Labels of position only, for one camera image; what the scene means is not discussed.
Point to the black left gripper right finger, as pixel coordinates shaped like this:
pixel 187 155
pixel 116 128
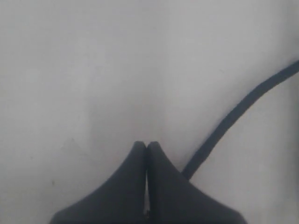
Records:
pixel 174 200

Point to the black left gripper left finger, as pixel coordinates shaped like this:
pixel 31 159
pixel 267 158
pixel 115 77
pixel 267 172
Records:
pixel 119 200

